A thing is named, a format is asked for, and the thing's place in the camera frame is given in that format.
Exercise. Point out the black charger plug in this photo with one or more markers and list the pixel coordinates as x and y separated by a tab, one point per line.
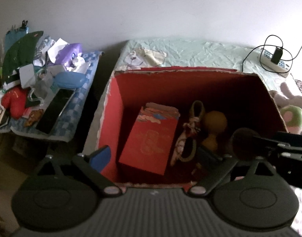
277	55

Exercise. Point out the red strawberry plush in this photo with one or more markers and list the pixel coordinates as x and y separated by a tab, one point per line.
15	100

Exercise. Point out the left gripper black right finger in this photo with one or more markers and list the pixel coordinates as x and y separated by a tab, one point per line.
214	175

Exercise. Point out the small red patterned gift box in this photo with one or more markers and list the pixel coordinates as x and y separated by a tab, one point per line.
148	146

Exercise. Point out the white bunny plush toy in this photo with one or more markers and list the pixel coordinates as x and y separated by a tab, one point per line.
285	97

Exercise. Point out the blue glasses case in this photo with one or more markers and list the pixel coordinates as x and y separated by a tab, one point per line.
70	80

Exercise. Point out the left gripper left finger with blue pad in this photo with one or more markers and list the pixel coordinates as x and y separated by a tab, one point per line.
99	159

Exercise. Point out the dark green paper fan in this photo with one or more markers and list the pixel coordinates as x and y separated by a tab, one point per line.
21	53

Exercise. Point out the green mushroom plush toy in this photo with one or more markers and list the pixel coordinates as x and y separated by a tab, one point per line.
292	116

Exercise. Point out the blue checkered cloth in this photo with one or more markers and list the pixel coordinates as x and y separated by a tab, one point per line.
61	117

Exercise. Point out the black smartphone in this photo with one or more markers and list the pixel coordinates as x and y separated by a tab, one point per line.
54	110

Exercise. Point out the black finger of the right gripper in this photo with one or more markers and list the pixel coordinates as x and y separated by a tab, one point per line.
247	145

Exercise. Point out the brown wooden ball massager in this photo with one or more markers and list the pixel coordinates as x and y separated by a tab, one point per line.
215	123

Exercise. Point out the large red cardboard box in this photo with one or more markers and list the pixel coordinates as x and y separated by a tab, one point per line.
242	97

